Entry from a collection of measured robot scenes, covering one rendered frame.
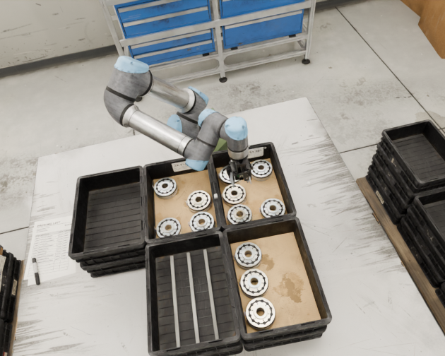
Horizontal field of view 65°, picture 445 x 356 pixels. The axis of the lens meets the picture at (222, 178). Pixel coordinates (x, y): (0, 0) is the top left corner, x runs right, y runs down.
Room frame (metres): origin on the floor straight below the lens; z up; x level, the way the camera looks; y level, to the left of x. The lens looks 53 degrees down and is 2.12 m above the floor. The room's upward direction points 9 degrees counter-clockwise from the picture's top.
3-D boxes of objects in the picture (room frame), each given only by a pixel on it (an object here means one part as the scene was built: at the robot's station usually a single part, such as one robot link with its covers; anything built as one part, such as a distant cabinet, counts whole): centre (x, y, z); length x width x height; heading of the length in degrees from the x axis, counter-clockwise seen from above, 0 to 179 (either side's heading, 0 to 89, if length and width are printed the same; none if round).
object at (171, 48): (2.73, 0.25, 0.60); 0.72 x 0.03 x 0.56; 96
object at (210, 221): (0.74, 0.11, 0.86); 0.10 x 0.10 x 0.01
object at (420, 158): (1.14, -1.12, 0.37); 0.40 x 0.30 x 0.45; 6
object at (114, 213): (0.84, 0.49, 0.87); 0.40 x 0.30 x 0.11; 2
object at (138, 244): (0.84, 0.49, 0.92); 0.40 x 0.30 x 0.02; 2
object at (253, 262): (0.57, -0.05, 0.86); 0.10 x 0.10 x 0.01
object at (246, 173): (0.83, -0.07, 1.08); 0.09 x 0.08 x 0.12; 3
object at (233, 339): (0.45, 0.18, 0.92); 0.40 x 0.30 x 0.02; 2
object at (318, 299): (0.46, -0.12, 0.87); 0.40 x 0.30 x 0.11; 2
